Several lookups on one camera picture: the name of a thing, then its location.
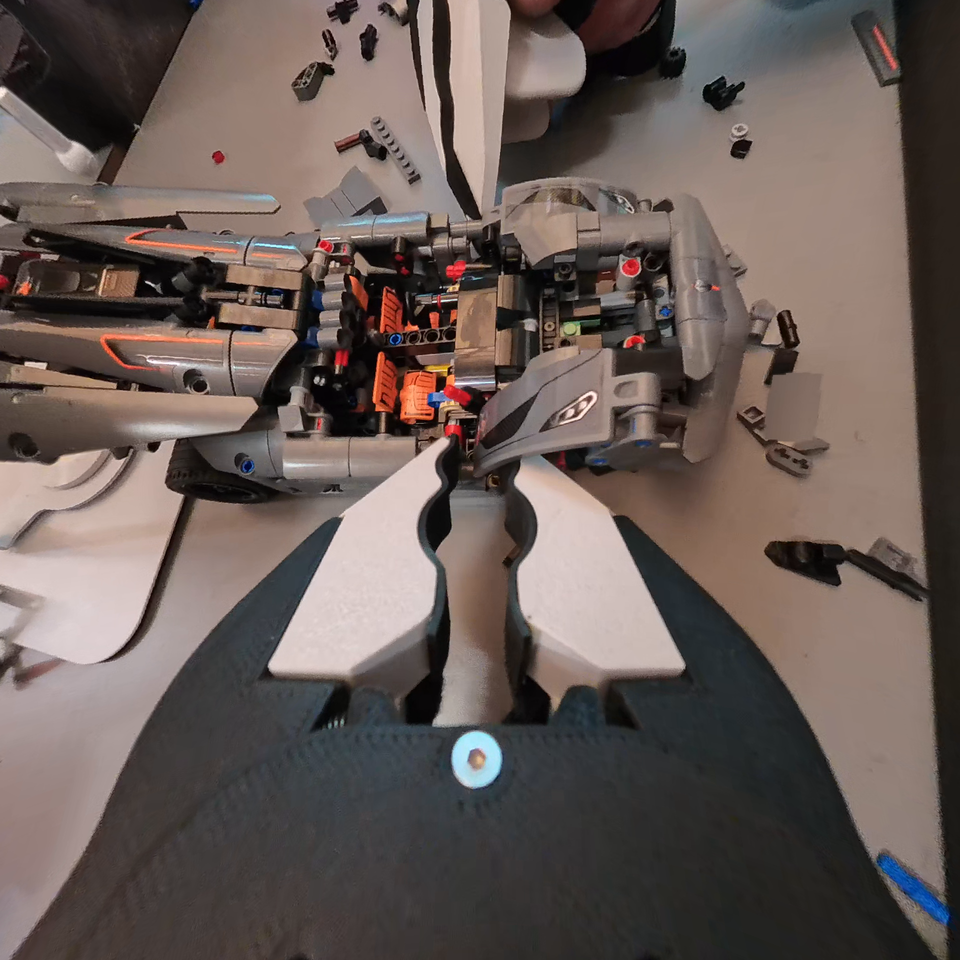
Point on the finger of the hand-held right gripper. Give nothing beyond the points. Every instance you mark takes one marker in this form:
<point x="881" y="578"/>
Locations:
<point x="424" y="60"/>
<point x="480" y="75"/>

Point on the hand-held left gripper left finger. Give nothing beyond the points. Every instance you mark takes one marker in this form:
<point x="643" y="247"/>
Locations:
<point x="352" y="600"/>

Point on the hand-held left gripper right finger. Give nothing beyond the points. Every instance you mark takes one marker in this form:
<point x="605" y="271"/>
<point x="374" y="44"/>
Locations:
<point x="600" y="600"/>

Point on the grey lego car model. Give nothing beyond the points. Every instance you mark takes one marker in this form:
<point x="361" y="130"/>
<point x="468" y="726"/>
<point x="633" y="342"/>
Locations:
<point x="705" y="262"/>

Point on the pale grey lego piece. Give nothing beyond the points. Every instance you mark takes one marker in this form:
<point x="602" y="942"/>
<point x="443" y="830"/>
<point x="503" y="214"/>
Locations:
<point x="394" y="11"/>

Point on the small black lego piece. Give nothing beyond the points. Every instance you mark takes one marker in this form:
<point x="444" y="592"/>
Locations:
<point x="367" y="41"/>
<point x="343" y="10"/>

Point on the long grey lego plate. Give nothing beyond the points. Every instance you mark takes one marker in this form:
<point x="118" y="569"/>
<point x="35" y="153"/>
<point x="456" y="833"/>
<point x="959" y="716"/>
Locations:
<point x="397" y="154"/>

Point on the dark grey lego technic block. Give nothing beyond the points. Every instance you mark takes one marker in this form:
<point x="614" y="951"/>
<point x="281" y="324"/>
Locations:
<point x="311" y="81"/>

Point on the small black lego gear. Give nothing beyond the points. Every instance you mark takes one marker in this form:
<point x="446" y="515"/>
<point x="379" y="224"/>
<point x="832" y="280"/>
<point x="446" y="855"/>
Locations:
<point x="673" y="61"/>

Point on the grey lego sloped panel assembly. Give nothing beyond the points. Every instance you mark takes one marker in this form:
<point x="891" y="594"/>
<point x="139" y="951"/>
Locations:
<point x="345" y="199"/>

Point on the black lego double connector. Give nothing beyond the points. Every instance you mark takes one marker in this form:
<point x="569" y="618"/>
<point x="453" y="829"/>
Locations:
<point x="799" y="553"/>

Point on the grey lego gear stud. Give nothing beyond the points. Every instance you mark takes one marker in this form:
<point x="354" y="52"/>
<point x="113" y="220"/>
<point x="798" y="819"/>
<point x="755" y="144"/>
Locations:
<point x="741" y="132"/>

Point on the dark lego wedge slope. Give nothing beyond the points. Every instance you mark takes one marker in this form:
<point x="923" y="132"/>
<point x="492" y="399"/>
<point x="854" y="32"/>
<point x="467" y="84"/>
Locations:
<point x="825" y="574"/>

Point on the grey lego plate with holes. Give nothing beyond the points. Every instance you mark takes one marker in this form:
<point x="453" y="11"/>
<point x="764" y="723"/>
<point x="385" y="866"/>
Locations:
<point x="787" y="460"/>

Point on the dark grey square lego plate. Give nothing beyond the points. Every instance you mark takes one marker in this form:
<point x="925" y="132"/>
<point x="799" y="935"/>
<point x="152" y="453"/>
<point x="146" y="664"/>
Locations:
<point x="751" y="418"/>

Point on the small grey lego slope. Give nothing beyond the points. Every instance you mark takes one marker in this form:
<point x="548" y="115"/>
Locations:
<point x="814" y="446"/>

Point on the dark glossy lego tile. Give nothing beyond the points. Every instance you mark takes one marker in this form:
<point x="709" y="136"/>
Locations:
<point x="781" y="366"/>

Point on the black lego set box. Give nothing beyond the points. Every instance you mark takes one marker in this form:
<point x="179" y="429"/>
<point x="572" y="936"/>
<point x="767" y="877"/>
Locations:
<point x="112" y="60"/>

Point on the short black lego pin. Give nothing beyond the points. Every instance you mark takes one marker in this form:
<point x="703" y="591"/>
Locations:
<point x="787" y="328"/>

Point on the dark lego plate red mark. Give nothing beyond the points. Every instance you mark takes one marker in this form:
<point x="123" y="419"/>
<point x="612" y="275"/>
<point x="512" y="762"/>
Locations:
<point x="876" y="49"/>

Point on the person's right hand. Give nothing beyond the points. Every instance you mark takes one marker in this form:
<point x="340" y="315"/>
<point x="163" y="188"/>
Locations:
<point x="622" y="22"/>

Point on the black clip piece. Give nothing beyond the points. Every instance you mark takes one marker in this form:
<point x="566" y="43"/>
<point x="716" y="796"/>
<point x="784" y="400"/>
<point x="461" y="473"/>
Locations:
<point x="30" y="664"/>

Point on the black dimpled foam mat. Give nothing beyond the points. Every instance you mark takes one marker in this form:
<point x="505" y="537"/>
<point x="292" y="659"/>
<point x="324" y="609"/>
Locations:
<point x="930" y="375"/>

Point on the blue tape strip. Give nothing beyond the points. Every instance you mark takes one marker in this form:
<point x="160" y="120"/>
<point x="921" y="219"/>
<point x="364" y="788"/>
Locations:
<point x="911" y="889"/>

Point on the small grey lego bracket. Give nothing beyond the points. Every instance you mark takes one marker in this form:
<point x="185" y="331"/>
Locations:
<point x="892" y="551"/>

